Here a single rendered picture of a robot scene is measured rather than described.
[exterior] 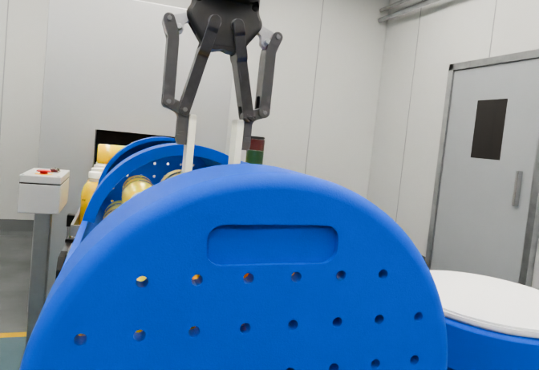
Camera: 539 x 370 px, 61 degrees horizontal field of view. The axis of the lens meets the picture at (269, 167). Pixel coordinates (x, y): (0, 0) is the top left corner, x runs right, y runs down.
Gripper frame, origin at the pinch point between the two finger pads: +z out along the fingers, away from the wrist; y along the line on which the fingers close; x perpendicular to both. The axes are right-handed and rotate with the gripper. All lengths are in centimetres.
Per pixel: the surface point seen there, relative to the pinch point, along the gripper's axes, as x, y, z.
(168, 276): -25.2, -6.6, 6.4
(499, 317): -1.7, 42.6, 19.8
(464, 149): 321, 311, -11
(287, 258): -24.8, 0.6, 5.4
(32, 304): 87, -30, 51
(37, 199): 79, -29, 20
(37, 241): 87, -30, 33
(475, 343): -2.5, 38.2, 22.9
